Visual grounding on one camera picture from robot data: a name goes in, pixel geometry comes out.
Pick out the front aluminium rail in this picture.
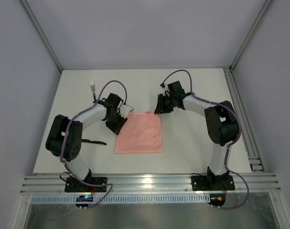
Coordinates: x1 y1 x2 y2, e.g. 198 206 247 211
20 173 281 195

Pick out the aluminium rail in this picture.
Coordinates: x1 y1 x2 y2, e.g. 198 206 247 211
223 68 266 173
20 173 281 195

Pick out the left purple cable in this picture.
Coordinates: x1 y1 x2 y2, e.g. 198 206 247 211
59 80 128 208

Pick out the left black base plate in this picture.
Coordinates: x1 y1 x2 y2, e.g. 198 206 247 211
58 171 107 193

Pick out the pink cloth napkin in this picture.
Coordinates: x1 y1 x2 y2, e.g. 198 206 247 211
114 111 162 154

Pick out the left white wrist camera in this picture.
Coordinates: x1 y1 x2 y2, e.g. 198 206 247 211
119 104 134 118

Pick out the corner aluminium post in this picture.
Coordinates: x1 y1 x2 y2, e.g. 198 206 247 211
18 0 64 73
229 0 275 71

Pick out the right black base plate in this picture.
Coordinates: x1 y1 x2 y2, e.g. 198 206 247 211
191 168 236 191

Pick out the right corner aluminium post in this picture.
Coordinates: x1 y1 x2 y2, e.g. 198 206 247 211
229 0 275 71

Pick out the black handled knife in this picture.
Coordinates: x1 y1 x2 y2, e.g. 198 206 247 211
81 139 107 146

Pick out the right side aluminium rail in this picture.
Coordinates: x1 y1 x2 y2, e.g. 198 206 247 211
223 68 266 173

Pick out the slotted cable duct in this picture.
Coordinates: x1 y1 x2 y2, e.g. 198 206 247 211
31 193 210 205

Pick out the purple cable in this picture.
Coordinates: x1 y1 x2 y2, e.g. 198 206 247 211
59 80 128 208
160 69 250 210

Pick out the right small controller board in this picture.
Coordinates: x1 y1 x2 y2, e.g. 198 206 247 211
208 193 226 209

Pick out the left small controller board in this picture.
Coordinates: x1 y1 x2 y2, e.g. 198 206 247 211
75 195 93 210

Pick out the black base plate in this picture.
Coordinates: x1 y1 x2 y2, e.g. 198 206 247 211
191 168 236 191
58 171 107 193

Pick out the small controller board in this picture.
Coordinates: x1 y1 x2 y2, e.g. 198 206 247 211
208 193 226 209
75 195 93 210

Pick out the left corner aluminium post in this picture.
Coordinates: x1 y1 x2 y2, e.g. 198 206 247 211
18 0 64 73

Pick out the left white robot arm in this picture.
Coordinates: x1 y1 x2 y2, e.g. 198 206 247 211
45 93 133 187

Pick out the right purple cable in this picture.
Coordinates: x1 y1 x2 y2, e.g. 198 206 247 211
160 69 250 210

